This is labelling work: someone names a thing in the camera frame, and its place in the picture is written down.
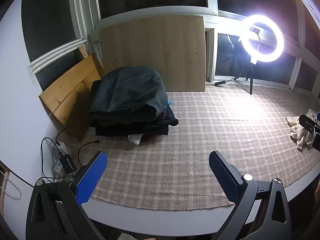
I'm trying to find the large light wooden board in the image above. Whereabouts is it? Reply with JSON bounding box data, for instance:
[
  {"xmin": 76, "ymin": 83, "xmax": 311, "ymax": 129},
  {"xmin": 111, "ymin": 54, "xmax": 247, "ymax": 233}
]
[{"xmin": 99, "ymin": 15, "xmax": 206, "ymax": 92}]

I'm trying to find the dark folded jacket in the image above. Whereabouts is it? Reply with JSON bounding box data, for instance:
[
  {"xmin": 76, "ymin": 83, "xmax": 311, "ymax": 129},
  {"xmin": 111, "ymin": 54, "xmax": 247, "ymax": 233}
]
[{"xmin": 90, "ymin": 66, "xmax": 168, "ymax": 116}]

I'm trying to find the pink plaid table cloth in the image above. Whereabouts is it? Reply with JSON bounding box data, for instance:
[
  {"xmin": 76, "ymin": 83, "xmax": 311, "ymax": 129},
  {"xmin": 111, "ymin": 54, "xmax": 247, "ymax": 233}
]
[{"xmin": 69, "ymin": 85, "xmax": 319, "ymax": 211}]

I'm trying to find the stack of dark folded clothes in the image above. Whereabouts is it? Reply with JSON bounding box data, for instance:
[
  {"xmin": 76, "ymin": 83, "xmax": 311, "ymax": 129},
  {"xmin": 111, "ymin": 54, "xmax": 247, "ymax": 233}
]
[{"xmin": 89, "ymin": 105, "xmax": 178, "ymax": 137}]

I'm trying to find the orange pine wooden board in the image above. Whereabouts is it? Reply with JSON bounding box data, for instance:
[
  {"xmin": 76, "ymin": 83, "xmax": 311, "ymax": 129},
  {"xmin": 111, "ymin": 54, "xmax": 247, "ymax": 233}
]
[{"xmin": 39, "ymin": 54, "xmax": 101, "ymax": 142}]

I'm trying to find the white ring light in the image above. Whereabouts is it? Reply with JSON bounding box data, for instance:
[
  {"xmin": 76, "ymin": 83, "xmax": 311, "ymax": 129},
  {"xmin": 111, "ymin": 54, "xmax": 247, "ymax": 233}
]
[{"xmin": 239, "ymin": 15, "xmax": 284, "ymax": 64}]

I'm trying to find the white power strip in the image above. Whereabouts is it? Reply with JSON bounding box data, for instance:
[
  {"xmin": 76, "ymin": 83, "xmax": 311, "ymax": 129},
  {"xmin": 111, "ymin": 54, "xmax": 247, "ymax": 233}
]
[{"xmin": 51, "ymin": 141, "xmax": 73, "ymax": 176}]

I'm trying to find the black inline cable switch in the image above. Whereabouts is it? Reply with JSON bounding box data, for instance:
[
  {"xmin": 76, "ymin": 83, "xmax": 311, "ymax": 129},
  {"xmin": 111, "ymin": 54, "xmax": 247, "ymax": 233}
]
[{"xmin": 214, "ymin": 81, "xmax": 226, "ymax": 86}]

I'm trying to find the white folded cloth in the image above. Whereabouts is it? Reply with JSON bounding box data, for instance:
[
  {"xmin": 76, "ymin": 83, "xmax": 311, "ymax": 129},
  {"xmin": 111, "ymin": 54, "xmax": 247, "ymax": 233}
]
[{"xmin": 128, "ymin": 134, "xmax": 143, "ymax": 146}]

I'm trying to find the black power adapter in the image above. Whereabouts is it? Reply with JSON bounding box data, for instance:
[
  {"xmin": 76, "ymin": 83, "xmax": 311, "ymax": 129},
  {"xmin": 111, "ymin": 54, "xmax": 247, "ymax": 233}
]
[{"xmin": 59, "ymin": 154, "xmax": 76, "ymax": 174}]

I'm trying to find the black usb cable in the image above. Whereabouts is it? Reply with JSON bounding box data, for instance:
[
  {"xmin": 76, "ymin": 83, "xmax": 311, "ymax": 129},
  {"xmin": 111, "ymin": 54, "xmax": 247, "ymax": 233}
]
[{"xmin": 77, "ymin": 139, "xmax": 101, "ymax": 167}]

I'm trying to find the cream knit cardigan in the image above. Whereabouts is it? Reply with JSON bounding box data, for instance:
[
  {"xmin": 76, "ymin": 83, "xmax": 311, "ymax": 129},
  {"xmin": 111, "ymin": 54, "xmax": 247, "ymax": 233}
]
[{"xmin": 285, "ymin": 109, "xmax": 319, "ymax": 151}]

